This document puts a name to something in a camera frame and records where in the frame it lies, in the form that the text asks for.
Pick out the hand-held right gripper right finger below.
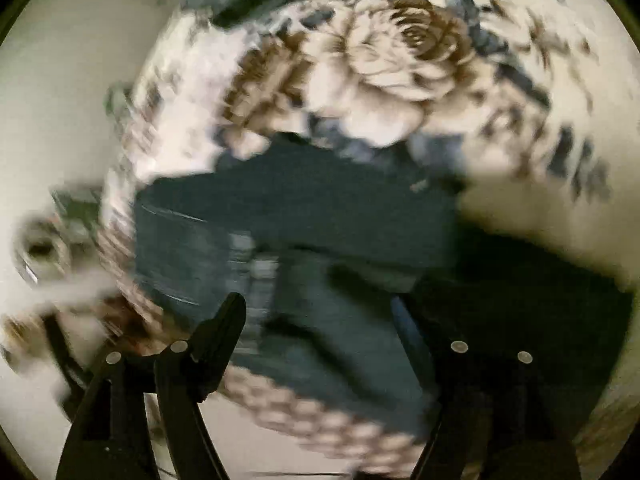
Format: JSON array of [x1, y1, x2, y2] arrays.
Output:
[[390, 294, 583, 480]]

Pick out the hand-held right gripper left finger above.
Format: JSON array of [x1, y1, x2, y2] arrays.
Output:
[[56, 292, 247, 480]]

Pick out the dark blue jeans pants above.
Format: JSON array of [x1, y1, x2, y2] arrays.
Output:
[[131, 132, 636, 448]]

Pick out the floral printed blanket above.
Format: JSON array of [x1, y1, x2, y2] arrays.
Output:
[[95, 0, 640, 478]]

